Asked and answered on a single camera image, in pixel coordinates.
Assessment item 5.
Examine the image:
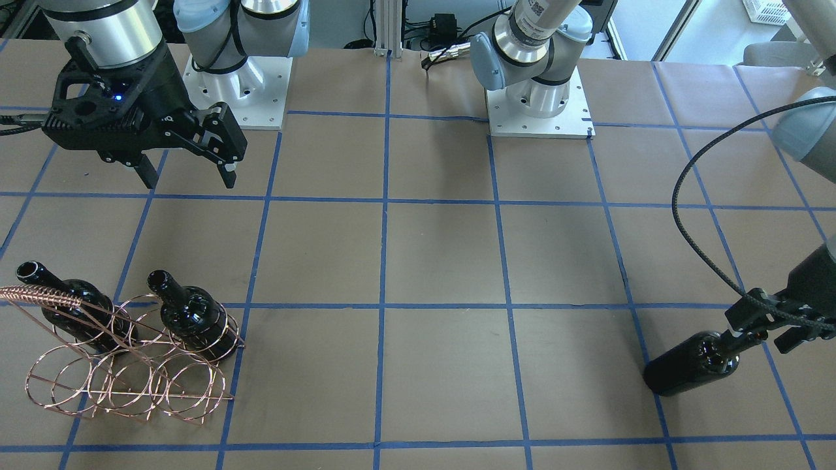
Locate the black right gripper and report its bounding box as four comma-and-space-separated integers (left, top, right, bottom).
42, 39, 248, 190

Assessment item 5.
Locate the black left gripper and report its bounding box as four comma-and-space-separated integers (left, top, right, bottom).
726, 242, 835, 354

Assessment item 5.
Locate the dark wine bottle carried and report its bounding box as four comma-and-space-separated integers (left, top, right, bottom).
643, 330, 768, 398

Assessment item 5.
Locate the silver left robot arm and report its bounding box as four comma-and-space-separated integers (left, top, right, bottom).
470, 1, 834, 357

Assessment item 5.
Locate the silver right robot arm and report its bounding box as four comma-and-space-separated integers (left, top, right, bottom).
39, 1, 310, 189

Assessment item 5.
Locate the dark wine bottle front basket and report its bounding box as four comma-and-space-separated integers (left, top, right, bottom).
147, 270, 240, 361

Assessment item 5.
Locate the dark wine bottle basket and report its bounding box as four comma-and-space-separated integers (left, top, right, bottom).
147, 270, 240, 361
17, 260, 138, 354

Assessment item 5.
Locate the dark wine bottle rear basket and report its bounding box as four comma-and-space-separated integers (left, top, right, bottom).
17, 260, 138, 354

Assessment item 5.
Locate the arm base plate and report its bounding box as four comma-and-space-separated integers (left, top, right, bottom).
183, 57, 293, 131
485, 68, 596, 139

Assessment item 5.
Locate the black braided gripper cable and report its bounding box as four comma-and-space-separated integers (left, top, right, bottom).
673, 97, 836, 327

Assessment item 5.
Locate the copper wire wine basket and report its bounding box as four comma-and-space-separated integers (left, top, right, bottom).
2, 285, 234, 426

